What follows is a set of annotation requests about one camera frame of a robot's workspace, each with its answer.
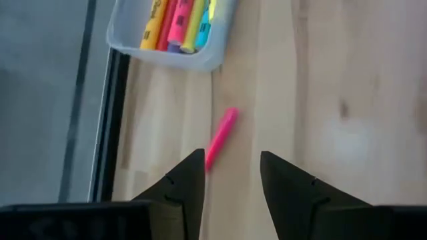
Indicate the teal highlighter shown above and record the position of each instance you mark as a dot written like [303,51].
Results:
[203,33]

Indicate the pink highlighter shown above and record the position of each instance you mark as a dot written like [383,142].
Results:
[221,136]
[166,23]
[180,20]

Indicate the clear plastic container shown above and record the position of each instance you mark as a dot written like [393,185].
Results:
[207,56]

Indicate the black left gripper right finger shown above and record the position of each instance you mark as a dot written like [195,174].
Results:
[290,193]

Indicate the yellow highlighter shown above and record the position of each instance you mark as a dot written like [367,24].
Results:
[193,26]
[212,10]

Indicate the purple highlighter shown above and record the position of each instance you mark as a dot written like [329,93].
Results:
[173,48]

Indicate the black metal table frame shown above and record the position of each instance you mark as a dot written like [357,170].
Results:
[111,133]

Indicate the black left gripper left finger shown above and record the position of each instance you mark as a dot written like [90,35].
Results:
[183,186]

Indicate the orange highlighter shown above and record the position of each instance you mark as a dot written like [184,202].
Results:
[153,26]

